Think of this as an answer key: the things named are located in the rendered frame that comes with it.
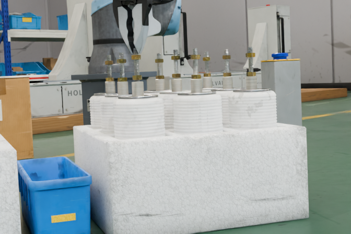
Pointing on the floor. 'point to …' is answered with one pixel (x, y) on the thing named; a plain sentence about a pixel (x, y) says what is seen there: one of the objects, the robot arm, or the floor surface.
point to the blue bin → (55, 196)
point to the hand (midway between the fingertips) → (133, 46)
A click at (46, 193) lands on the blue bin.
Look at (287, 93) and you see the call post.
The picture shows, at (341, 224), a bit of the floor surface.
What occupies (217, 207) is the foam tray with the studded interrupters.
